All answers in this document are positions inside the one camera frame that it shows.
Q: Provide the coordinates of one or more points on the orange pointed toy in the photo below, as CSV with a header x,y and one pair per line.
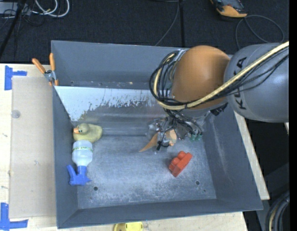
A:
x,y
148,146

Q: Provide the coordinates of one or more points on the yellow rubber duck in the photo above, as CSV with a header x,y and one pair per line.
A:
x,y
89,133

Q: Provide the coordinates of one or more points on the red toy building block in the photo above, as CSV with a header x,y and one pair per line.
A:
x,y
179,163

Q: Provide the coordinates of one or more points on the pale wood flat board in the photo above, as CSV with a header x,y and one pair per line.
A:
x,y
30,141

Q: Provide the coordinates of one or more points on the white spray bottle blue nozzle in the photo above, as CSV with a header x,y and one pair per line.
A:
x,y
82,154

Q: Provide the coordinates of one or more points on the grey metal bin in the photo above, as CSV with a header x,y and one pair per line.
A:
x,y
129,174

